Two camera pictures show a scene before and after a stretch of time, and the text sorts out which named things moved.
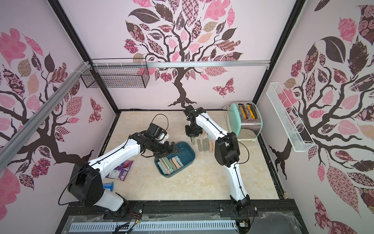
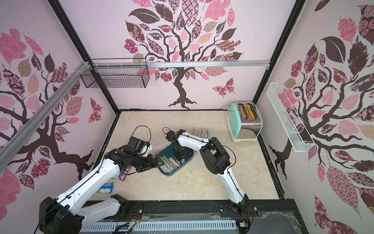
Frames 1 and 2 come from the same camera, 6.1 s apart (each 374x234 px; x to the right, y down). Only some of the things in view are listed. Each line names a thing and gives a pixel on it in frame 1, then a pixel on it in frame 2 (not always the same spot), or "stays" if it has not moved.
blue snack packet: [108, 185] stays
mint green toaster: [245, 120] stays
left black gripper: [165, 151] to [149, 165]
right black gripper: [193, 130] to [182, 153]
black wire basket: [118, 73] stays
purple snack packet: [120, 171] stays
